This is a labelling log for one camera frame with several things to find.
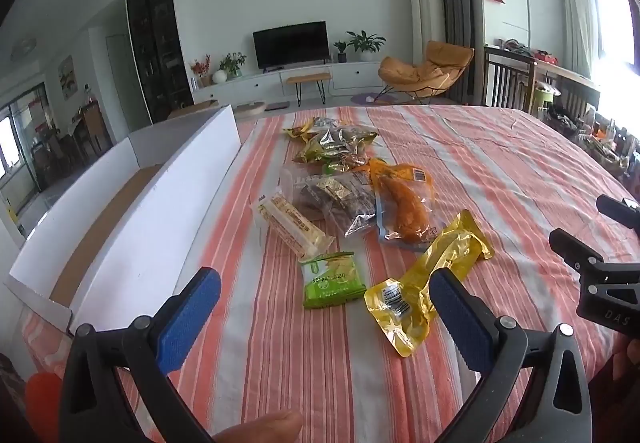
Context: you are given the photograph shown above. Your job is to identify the white board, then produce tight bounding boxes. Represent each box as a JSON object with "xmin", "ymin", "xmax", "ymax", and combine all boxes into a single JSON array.
[{"xmin": 4, "ymin": 104, "xmax": 242, "ymax": 335}]

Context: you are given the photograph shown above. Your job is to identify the framed wall picture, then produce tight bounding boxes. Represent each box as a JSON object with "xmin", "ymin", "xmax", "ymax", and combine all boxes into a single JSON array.
[{"xmin": 57, "ymin": 56, "xmax": 78, "ymax": 99}]

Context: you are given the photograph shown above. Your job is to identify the yellow green stool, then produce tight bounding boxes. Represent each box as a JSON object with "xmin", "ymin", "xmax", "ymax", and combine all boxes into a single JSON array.
[{"xmin": 532, "ymin": 86, "xmax": 563, "ymax": 111}]

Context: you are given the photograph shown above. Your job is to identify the person's orange clothing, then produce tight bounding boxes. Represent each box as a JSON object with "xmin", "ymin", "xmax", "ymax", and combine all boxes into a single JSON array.
[{"xmin": 22, "ymin": 372, "xmax": 63, "ymax": 443}]

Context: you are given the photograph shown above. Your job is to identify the cream snack bar packet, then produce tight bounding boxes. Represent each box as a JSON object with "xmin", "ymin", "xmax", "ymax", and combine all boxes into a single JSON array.
[{"xmin": 250, "ymin": 190, "xmax": 335, "ymax": 260}]

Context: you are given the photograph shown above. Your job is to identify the white sheer curtain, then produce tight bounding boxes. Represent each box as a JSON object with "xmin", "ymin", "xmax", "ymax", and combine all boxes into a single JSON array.
[{"xmin": 554, "ymin": 0, "xmax": 601, "ymax": 79}]

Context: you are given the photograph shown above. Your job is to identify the large potted plant white pot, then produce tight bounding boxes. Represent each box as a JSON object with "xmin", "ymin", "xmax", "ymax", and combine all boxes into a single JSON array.
[{"xmin": 346, "ymin": 30, "xmax": 387, "ymax": 62}]

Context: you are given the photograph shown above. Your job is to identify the orange white striped cloth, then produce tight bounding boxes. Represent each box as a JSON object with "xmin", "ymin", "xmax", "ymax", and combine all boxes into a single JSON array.
[{"xmin": 0, "ymin": 104, "xmax": 640, "ymax": 443}]

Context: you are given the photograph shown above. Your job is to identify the bright window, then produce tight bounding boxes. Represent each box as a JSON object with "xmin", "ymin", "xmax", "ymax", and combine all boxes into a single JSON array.
[{"xmin": 592, "ymin": 0, "xmax": 640, "ymax": 74}]

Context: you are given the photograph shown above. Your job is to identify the wooden bench with metal legs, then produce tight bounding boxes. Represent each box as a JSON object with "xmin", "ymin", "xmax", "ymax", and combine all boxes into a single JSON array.
[{"xmin": 286, "ymin": 72, "xmax": 332, "ymax": 108}]

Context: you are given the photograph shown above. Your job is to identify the brown cardboard box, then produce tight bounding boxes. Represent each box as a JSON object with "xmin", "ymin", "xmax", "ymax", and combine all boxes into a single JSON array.
[{"xmin": 167, "ymin": 100, "xmax": 221, "ymax": 120}]

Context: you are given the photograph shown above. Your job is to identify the covered standing air conditioner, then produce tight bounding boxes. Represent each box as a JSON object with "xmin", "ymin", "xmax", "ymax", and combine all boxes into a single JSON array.
[{"xmin": 406, "ymin": 0, "xmax": 446, "ymax": 66}]

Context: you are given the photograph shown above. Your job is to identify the orange lounge chair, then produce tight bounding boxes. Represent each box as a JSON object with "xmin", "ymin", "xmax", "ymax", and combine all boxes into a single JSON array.
[{"xmin": 377, "ymin": 40, "xmax": 475, "ymax": 105}]

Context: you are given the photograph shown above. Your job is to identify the dark wooden furniture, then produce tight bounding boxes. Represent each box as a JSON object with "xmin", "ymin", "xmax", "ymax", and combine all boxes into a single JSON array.
[{"xmin": 75, "ymin": 100, "xmax": 113, "ymax": 156}]

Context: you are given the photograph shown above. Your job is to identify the balcony glass door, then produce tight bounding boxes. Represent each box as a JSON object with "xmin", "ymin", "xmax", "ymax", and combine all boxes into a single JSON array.
[{"xmin": 0, "ymin": 83, "xmax": 51, "ymax": 204}]

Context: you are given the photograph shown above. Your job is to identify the orange chicken leg packet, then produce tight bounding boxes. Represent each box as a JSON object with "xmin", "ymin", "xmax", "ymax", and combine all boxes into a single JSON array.
[{"xmin": 367, "ymin": 158, "xmax": 447, "ymax": 251}]

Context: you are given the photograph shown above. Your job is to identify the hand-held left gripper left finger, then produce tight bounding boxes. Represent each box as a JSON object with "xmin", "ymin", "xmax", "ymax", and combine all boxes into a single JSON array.
[{"xmin": 59, "ymin": 267, "xmax": 223, "ymax": 443}]

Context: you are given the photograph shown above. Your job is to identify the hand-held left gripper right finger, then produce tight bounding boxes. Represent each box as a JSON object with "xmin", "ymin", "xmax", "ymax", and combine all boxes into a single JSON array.
[{"xmin": 429, "ymin": 268, "xmax": 593, "ymax": 443}]

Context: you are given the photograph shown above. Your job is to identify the small orange brown packet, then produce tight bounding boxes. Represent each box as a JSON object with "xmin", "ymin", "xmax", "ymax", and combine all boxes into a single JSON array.
[{"xmin": 345, "ymin": 150, "xmax": 373, "ymax": 171}]

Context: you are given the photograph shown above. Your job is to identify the red flowers in vase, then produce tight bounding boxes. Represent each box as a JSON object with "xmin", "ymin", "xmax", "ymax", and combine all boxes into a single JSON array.
[{"xmin": 190, "ymin": 56, "xmax": 213, "ymax": 88}]

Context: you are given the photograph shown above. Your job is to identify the yellow edged snack packet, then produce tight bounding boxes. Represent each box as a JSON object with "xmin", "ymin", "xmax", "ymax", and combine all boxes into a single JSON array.
[{"xmin": 282, "ymin": 117, "xmax": 346, "ymax": 141}]

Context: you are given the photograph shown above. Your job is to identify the black television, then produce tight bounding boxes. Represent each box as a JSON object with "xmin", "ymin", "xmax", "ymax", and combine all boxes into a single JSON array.
[{"xmin": 252, "ymin": 21, "xmax": 331, "ymax": 70}]

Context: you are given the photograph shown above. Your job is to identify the wooden railing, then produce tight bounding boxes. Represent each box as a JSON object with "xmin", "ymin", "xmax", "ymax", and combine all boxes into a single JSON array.
[{"xmin": 482, "ymin": 44, "xmax": 601, "ymax": 116}]

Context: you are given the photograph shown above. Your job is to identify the clear bag of brown snacks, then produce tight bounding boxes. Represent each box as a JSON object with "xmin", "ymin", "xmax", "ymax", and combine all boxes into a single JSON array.
[{"xmin": 280, "ymin": 166, "xmax": 378, "ymax": 238}]

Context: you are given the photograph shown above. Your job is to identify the person's left hand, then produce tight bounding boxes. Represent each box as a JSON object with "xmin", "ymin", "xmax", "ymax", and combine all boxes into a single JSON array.
[{"xmin": 212, "ymin": 410, "xmax": 304, "ymax": 443}]

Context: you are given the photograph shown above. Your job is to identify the black display cabinet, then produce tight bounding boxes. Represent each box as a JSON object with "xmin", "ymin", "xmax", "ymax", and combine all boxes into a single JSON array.
[{"xmin": 125, "ymin": 0, "xmax": 195, "ymax": 126}]

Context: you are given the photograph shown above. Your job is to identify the yellow foil snack packet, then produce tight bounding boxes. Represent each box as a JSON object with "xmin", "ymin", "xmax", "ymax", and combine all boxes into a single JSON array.
[{"xmin": 364, "ymin": 209, "xmax": 496, "ymax": 358}]

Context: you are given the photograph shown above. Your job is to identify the clutter of household goods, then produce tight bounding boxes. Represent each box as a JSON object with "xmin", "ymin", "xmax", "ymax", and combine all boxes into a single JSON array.
[{"xmin": 537, "ymin": 93, "xmax": 640, "ymax": 184}]

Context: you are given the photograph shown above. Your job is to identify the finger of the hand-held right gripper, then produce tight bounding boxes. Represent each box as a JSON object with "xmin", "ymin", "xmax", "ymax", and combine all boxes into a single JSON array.
[
  {"xmin": 548, "ymin": 229, "xmax": 606, "ymax": 274},
  {"xmin": 596, "ymin": 194, "xmax": 640, "ymax": 236}
]

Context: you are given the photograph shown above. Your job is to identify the green plant in glass vase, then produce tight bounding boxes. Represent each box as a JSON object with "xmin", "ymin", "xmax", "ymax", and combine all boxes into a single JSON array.
[{"xmin": 219, "ymin": 52, "xmax": 247, "ymax": 79}]

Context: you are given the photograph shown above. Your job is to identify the white television cabinet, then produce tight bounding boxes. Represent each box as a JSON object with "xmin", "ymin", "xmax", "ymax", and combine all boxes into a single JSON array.
[{"xmin": 192, "ymin": 59, "xmax": 401, "ymax": 105}]

